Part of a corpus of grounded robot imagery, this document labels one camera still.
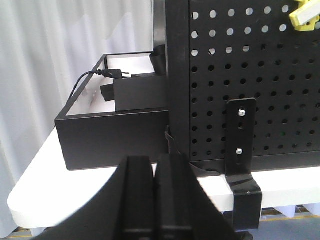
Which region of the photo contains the left black clamp bracket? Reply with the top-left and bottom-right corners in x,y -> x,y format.
224,98 -> 263,231

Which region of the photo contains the black perforated pegboard panel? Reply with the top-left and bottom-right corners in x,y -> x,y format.
164,0 -> 320,173

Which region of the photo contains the black open tray box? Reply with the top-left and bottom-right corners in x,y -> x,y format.
55,52 -> 169,170

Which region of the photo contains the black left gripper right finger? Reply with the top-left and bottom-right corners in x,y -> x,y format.
155,154 -> 239,240

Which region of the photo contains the white pleated curtain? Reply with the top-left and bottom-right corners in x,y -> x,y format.
0,0 -> 157,176

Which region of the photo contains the black power cable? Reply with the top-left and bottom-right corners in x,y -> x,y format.
69,69 -> 131,98

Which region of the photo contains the white standing desk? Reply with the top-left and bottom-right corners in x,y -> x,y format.
7,130 -> 320,240

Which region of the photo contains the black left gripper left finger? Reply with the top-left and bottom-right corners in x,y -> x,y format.
36,156 -> 156,240

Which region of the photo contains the black power adapter block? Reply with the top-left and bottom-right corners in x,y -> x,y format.
100,74 -> 168,112

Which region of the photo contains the yellow toggle switch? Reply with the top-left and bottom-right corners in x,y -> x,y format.
289,0 -> 320,32

